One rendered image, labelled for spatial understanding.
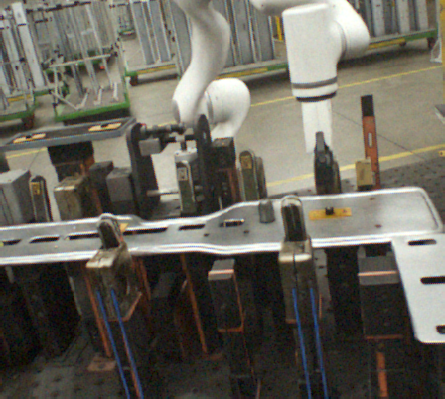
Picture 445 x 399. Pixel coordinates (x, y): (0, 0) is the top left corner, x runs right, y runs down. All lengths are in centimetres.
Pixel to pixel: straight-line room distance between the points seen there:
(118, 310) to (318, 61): 57
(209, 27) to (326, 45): 48
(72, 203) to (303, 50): 69
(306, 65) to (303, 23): 7
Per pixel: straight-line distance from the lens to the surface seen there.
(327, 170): 102
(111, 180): 135
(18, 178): 145
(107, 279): 101
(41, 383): 137
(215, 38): 142
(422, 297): 85
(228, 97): 156
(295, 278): 89
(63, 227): 133
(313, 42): 97
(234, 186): 130
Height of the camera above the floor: 147
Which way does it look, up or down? 18 degrees down
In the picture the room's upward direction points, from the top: 10 degrees counter-clockwise
